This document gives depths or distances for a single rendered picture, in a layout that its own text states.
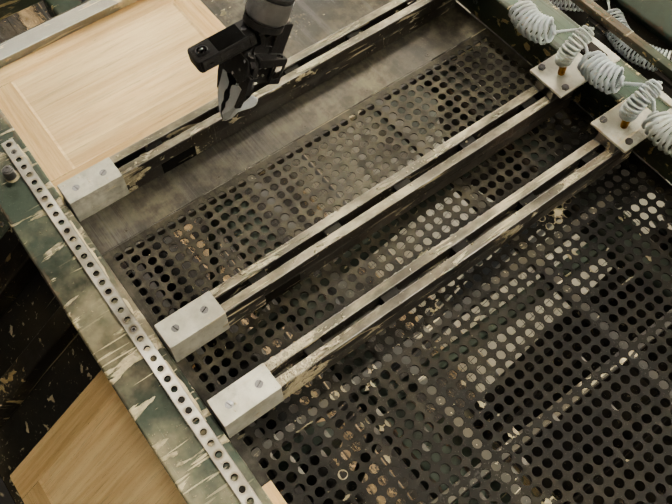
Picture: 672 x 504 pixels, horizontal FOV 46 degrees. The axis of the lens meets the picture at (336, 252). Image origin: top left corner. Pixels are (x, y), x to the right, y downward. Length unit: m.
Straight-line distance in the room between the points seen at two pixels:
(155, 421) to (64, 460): 0.53
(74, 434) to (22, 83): 0.84
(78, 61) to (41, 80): 0.10
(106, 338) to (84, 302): 0.09
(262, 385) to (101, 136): 0.74
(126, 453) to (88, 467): 0.12
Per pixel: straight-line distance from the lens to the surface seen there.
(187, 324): 1.54
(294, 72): 1.88
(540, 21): 1.89
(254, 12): 1.36
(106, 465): 1.91
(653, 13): 2.42
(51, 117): 1.98
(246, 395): 1.47
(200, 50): 1.36
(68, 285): 1.67
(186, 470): 1.47
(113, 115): 1.94
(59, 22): 2.15
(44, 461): 2.05
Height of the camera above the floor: 1.63
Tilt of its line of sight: 14 degrees down
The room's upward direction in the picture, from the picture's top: 43 degrees clockwise
